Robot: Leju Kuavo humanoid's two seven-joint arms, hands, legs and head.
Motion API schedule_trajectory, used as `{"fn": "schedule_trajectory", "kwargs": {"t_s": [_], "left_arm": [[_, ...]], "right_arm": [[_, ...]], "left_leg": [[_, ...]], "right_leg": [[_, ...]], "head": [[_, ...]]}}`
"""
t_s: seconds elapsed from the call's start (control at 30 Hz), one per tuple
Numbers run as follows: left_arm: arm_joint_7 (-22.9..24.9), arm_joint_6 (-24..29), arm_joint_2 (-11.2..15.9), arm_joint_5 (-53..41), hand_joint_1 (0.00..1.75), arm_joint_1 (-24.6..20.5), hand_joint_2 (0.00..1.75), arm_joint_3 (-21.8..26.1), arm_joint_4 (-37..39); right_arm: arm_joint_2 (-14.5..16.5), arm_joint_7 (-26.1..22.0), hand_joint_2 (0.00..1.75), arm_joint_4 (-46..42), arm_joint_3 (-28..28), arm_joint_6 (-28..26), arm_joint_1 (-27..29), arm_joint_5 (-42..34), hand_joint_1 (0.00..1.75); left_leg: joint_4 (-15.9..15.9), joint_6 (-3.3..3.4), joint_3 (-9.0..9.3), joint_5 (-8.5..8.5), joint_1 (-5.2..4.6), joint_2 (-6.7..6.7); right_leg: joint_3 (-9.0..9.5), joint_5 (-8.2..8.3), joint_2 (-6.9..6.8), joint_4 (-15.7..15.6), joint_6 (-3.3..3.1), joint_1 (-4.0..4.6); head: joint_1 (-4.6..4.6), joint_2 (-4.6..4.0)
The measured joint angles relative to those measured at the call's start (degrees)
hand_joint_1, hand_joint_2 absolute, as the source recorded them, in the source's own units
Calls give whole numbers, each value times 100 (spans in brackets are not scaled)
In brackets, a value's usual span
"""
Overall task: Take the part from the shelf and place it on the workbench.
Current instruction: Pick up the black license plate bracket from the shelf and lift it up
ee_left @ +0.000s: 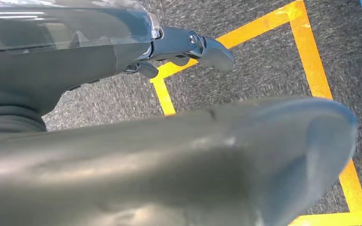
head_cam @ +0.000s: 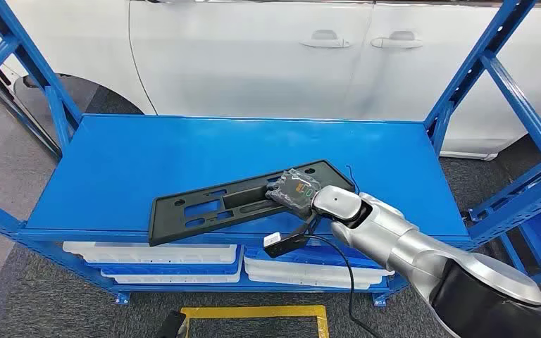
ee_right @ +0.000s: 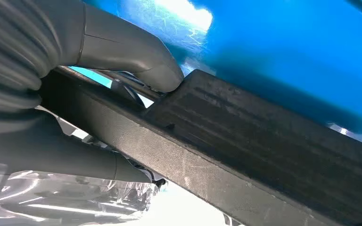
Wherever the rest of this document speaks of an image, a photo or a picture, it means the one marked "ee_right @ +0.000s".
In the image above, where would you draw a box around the blue metal shelf rack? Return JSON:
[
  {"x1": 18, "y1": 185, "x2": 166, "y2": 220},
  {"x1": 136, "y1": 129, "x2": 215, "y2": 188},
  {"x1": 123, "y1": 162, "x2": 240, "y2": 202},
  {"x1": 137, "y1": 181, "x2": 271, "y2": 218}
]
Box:
[{"x1": 70, "y1": 0, "x2": 362, "y2": 150}]

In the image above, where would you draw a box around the clear plastic bag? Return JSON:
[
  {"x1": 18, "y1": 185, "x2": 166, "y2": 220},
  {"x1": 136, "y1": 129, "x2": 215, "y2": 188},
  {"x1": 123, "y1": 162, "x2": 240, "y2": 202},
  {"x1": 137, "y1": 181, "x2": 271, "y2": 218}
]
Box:
[{"x1": 0, "y1": 160, "x2": 166, "y2": 226}]

